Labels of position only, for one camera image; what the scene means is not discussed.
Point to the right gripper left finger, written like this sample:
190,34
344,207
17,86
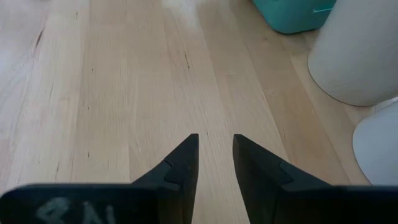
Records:
93,205

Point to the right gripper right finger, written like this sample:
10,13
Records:
295,205

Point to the teal plastic basket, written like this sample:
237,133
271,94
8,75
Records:
292,15

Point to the small white plant pot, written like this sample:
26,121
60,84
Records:
379,149

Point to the large white plant pot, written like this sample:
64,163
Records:
357,56

